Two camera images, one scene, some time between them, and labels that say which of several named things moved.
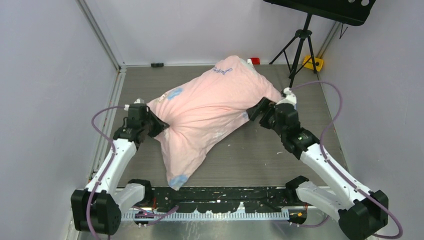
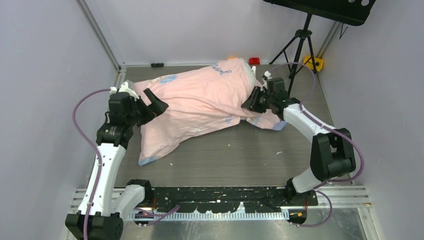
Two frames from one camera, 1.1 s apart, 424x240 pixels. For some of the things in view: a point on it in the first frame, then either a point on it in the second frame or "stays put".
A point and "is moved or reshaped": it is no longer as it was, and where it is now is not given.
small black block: x=157 y=65 stays put
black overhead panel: x=355 y=12 stays put
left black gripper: x=159 y=125 to x=156 y=108
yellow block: x=318 y=63 stays put
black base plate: x=222 y=199 stays put
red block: x=255 y=60 stays put
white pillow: x=249 y=63 to x=253 y=79
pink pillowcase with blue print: x=204 y=107 is moved or reshaped
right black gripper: x=263 y=105 to x=251 y=102
